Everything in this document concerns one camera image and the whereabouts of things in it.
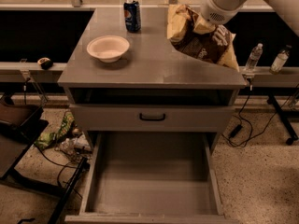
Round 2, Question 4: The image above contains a dark tray table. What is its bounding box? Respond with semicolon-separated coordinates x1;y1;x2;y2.
0;95;49;179

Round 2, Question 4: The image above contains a black yellow tape measure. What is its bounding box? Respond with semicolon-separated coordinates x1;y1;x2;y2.
37;57;53;70

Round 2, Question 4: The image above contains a white paper bowl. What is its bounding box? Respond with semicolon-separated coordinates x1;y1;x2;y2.
87;35;130;63

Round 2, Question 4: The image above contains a black drawer handle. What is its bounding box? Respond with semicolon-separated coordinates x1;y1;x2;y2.
139;113;166;121

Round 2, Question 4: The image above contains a green chip bag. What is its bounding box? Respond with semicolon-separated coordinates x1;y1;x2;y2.
34;111;75;150

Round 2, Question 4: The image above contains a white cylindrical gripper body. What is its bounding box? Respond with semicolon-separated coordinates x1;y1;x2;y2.
201;0;247;24

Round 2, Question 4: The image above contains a closed grey top drawer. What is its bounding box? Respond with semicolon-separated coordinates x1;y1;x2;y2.
70;105;234;133

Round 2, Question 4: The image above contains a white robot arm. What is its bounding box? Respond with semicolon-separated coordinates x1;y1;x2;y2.
200;0;299;35

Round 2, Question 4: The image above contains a black power cable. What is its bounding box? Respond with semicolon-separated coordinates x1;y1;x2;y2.
221;79;299;148

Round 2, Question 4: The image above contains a dark capped plastic bottle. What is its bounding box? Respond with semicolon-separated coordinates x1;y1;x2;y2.
269;45;292;74

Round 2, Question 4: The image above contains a clear water bottle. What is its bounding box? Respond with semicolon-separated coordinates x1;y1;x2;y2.
245;43;263;73

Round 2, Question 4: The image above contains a brown chip bag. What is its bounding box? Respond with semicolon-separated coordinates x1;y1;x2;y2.
167;5;239;71

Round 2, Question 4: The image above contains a black rolling stand leg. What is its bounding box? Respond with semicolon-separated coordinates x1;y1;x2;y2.
267;93;299;146

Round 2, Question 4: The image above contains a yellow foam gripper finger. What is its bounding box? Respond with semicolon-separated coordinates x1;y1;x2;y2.
193;14;216;35

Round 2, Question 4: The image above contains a blue Pepsi can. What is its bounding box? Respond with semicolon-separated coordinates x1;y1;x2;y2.
123;0;141;33

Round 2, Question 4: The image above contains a grey drawer cabinet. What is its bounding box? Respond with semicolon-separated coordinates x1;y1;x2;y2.
58;7;245;147

